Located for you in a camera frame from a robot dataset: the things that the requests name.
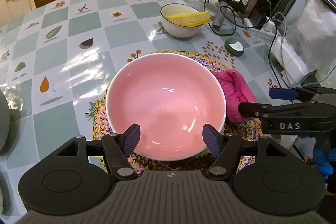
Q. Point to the checkered tablecloth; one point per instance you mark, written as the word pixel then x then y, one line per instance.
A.
pixel 59 58

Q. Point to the pink ceramic bowl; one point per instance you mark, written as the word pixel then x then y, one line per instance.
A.
pixel 171 97

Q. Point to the grey-blue ceramic bowl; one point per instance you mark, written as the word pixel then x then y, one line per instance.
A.
pixel 4 120

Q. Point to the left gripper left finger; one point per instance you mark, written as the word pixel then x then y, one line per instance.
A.
pixel 72 157

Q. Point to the blue gloved right hand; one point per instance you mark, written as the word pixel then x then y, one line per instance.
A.
pixel 318 149

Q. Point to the yellow sponge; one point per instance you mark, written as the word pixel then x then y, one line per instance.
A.
pixel 190 19

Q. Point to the magenta cleaning cloth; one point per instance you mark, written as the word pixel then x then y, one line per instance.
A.
pixel 236 91

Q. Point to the white ceramic bowl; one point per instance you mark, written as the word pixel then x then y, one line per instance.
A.
pixel 173 29

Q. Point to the white power adapter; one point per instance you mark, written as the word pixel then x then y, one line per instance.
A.
pixel 294 70

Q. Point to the colourful woven placemat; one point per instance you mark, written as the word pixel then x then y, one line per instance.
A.
pixel 249 130

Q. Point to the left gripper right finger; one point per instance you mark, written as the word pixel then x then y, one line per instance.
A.
pixel 227 151

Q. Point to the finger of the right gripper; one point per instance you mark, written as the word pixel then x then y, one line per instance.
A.
pixel 304 94
pixel 302 110

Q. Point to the green round timer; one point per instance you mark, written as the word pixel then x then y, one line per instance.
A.
pixel 234 47

